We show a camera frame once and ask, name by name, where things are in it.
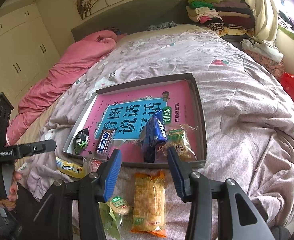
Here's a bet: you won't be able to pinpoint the folded clothes pile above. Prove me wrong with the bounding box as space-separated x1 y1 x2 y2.
186 0 255 40

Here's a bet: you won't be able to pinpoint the orange bread roll snack packet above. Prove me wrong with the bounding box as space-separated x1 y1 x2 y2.
131 171 167 238

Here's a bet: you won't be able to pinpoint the yellow blue snack packet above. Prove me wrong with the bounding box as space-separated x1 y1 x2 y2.
56 157 86 179

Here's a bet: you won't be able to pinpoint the cream curtain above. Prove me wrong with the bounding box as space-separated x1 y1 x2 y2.
245 0 278 46

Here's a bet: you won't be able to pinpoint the red plastic bag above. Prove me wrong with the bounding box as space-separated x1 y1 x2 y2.
280 72 294 101

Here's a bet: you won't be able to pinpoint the grey shallow cardboard box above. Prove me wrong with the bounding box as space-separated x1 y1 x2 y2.
63 73 207 168

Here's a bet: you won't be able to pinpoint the clear red label snack packet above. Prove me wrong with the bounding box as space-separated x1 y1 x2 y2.
83 156 107 175

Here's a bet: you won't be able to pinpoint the dark grey headboard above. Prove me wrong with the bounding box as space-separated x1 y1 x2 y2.
71 0 191 42

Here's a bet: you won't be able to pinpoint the green label small pastry packet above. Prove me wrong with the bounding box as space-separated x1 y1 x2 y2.
107 196 131 216

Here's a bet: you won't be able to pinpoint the meat floss cake snack packet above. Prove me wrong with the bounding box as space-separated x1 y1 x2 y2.
161 124 197 161

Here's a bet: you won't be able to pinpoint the Snickers chocolate bar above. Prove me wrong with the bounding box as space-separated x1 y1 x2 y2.
95 128 114 159

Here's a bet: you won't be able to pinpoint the lilac floral duvet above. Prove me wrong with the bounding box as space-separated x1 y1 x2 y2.
19 24 294 227

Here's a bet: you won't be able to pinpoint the cream wardrobe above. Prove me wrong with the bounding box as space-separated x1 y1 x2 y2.
0 4 60 116

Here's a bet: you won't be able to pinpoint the pink Chinese workbook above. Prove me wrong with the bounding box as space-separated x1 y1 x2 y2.
71 80 199 164

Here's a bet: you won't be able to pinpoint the pink quilt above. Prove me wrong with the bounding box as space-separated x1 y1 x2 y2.
6 30 126 146

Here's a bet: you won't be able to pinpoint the left hand red nails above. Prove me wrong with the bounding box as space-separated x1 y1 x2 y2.
0 170 23 211

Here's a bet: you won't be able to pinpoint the green black small snack packet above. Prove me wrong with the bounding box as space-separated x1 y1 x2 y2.
72 128 90 155

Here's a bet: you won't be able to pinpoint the blue Oreo packet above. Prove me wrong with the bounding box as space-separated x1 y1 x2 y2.
139 109 167 163

